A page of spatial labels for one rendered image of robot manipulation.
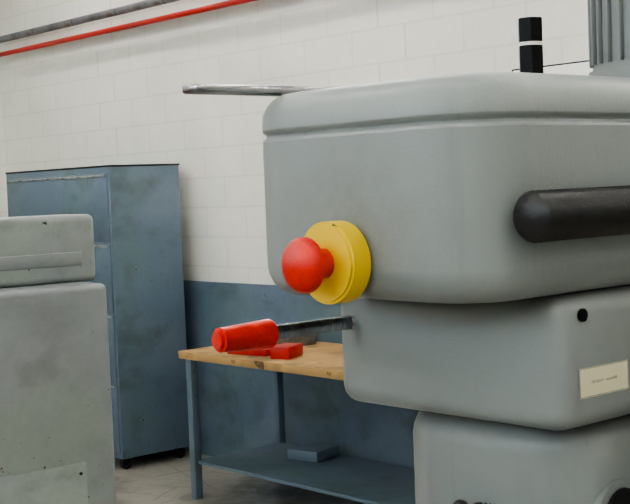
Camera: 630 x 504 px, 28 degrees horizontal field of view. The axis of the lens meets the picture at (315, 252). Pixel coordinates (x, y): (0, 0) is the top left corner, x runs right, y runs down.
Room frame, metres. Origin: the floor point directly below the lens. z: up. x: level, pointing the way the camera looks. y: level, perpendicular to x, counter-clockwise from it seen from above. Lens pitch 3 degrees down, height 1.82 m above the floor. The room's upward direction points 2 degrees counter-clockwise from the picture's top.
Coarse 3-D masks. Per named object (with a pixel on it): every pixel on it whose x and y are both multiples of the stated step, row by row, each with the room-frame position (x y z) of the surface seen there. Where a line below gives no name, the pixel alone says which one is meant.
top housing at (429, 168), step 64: (320, 128) 0.93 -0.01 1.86; (384, 128) 0.88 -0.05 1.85; (448, 128) 0.85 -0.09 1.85; (512, 128) 0.85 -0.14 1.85; (576, 128) 0.89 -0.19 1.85; (320, 192) 0.93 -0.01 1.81; (384, 192) 0.88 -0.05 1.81; (448, 192) 0.85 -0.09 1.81; (512, 192) 0.85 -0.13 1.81; (384, 256) 0.88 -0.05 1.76; (448, 256) 0.85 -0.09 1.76; (512, 256) 0.85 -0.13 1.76; (576, 256) 0.89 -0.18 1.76
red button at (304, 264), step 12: (300, 240) 0.88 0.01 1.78; (312, 240) 0.88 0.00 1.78; (288, 252) 0.89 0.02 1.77; (300, 252) 0.88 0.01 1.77; (312, 252) 0.87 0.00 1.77; (324, 252) 0.89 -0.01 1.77; (288, 264) 0.89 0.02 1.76; (300, 264) 0.88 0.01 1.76; (312, 264) 0.87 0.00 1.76; (324, 264) 0.88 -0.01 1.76; (288, 276) 0.89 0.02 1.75; (300, 276) 0.88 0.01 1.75; (312, 276) 0.87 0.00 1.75; (324, 276) 0.89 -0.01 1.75; (300, 288) 0.88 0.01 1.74; (312, 288) 0.88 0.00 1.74
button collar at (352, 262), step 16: (320, 224) 0.91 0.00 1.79; (336, 224) 0.90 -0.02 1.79; (352, 224) 0.90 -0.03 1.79; (320, 240) 0.90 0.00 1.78; (336, 240) 0.89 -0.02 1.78; (352, 240) 0.89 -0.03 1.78; (336, 256) 0.89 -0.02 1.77; (352, 256) 0.88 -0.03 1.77; (368, 256) 0.89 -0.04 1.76; (336, 272) 0.89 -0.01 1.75; (352, 272) 0.88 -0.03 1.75; (368, 272) 0.89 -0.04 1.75; (320, 288) 0.91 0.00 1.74; (336, 288) 0.89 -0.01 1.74; (352, 288) 0.89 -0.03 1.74
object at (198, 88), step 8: (184, 88) 0.96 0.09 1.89; (192, 88) 0.95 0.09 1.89; (200, 88) 0.95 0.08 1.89; (208, 88) 0.96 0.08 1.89; (216, 88) 0.96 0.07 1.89; (224, 88) 0.97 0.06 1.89; (232, 88) 0.97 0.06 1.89; (240, 88) 0.98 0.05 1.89; (248, 88) 0.98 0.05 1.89; (256, 88) 0.99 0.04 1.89; (264, 88) 0.99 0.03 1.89; (272, 88) 1.00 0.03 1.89; (280, 88) 1.00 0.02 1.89; (288, 88) 1.01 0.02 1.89; (296, 88) 1.02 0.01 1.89; (304, 88) 1.02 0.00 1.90; (312, 88) 1.03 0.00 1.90; (320, 88) 1.03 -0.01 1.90
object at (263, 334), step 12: (240, 324) 0.97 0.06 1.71; (252, 324) 0.98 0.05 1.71; (264, 324) 0.98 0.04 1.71; (288, 324) 1.01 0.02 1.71; (300, 324) 1.01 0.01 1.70; (312, 324) 1.02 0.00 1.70; (324, 324) 1.03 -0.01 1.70; (336, 324) 1.04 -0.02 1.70; (348, 324) 1.04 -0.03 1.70; (216, 336) 0.96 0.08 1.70; (228, 336) 0.96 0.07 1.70; (240, 336) 0.96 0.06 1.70; (252, 336) 0.97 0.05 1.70; (264, 336) 0.98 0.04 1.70; (276, 336) 0.98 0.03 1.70; (288, 336) 1.00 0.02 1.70; (300, 336) 1.01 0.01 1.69; (216, 348) 0.96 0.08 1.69; (228, 348) 0.96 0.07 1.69; (240, 348) 0.97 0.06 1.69; (252, 348) 0.98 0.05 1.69; (264, 348) 0.99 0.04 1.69
